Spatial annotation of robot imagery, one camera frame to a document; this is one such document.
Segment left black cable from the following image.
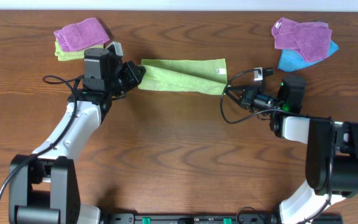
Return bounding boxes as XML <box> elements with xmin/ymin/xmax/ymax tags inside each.
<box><xmin>0</xmin><ymin>74</ymin><xmax>85</xmax><ymax>224</ymax></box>

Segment folded purple cloth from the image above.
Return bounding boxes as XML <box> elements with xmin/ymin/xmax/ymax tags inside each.
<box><xmin>53</xmin><ymin>17</ymin><xmax>109</xmax><ymax>52</ymax></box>

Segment black cable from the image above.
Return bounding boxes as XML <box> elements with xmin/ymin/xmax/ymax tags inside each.
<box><xmin>0</xmin><ymin>74</ymin><xmax>85</xmax><ymax>224</ymax></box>
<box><xmin>219</xmin><ymin>68</ymin><xmax>335</xmax><ymax>218</ymax></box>

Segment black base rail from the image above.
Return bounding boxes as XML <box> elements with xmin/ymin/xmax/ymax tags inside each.
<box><xmin>101</xmin><ymin>212</ymin><xmax>344</xmax><ymax>224</ymax></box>

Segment light green microfiber cloth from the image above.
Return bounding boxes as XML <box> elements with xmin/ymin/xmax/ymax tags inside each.
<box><xmin>139</xmin><ymin>58</ymin><xmax>227</xmax><ymax>95</ymax></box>

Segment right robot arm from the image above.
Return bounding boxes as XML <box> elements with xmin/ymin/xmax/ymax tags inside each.
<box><xmin>222</xmin><ymin>75</ymin><xmax>358</xmax><ymax>223</ymax></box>

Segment blue cloth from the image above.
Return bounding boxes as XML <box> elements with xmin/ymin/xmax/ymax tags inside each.
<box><xmin>277</xmin><ymin>21</ymin><xmax>339</xmax><ymax>73</ymax></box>

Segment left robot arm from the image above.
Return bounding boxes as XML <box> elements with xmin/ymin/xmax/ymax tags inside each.
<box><xmin>2</xmin><ymin>42</ymin><xmax>145</xmax><ymax>223</ymax></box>

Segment right black cable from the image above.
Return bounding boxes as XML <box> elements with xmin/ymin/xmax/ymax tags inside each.
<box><xmin>219</xmin><ymin>68</ymin><xmax>335</xmax><ymax>218</ymax></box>

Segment folded green cloth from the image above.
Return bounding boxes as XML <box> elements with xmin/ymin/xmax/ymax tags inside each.
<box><xmin>55</xmin><ymin>40</ymin><xmax>104</xmax><ymax>62</ymax></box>

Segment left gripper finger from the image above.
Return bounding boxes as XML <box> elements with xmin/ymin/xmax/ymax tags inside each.
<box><xmin>133</xmin><ymin>74</ymin><xmax>144</xmax><ymax>87</ymax></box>
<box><xmin>132</xmin><ymin>63</ymin><xmax>146</xmax><ymax>75</ymax></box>

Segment crumpled purple cloth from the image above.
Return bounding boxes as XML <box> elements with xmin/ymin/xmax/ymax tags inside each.
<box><xmin>271</xmin><ymin>17</ymin><xmax>333</xmax><ymax>62</ymax></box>

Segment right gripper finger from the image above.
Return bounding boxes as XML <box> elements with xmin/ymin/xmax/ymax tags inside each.
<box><xmin>224</xmin><ymin>91</ymin><xmax>243</xmax><ymax>108</ymax></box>
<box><xmin>224</xmin><ymin>85</ymin><xmax>245</xmax><ymax>95</ymax></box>

